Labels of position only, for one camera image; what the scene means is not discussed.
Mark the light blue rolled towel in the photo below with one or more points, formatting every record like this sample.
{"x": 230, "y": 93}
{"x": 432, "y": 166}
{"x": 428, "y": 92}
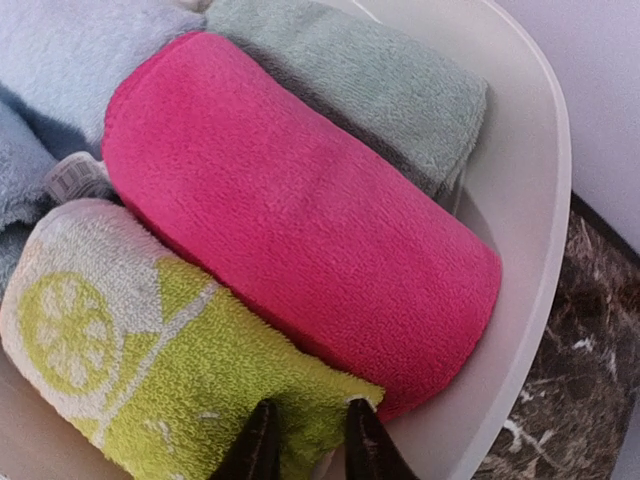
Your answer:
{"x": 61, "y": 61}
{"x": 25, "y": 162}

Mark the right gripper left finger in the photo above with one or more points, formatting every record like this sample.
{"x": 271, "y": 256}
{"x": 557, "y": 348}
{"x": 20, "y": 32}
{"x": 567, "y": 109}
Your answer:
{"x": 254, "y": 455}

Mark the light blue rolled towel front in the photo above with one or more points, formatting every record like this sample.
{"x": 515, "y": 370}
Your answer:
{"x": 25, "y": 162}

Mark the yellow green patterned towel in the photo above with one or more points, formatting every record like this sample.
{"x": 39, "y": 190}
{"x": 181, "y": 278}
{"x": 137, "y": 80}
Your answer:
{"x": 151, "y": 359}

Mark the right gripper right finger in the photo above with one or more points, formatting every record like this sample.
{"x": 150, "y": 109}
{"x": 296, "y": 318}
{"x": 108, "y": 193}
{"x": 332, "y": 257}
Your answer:
{"x": 370, "y": 453}

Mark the light blue rolled towel back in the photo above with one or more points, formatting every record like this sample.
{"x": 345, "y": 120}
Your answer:
{"x": 61, "y": 61}

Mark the green rolled towel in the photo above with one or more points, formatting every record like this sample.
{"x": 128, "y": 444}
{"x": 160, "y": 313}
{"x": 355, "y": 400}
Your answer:
{"x": 416, "y": 108}

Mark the pink towel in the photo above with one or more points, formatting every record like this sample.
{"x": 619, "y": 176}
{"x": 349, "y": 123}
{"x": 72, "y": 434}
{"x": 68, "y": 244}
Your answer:
{"x": 308, "y": 226}

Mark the white plastic tub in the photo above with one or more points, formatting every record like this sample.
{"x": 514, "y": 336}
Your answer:
{"x": 515, "y": 196}

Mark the white barcode care label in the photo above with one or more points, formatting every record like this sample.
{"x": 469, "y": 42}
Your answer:
{"x": 78, "y": 176}

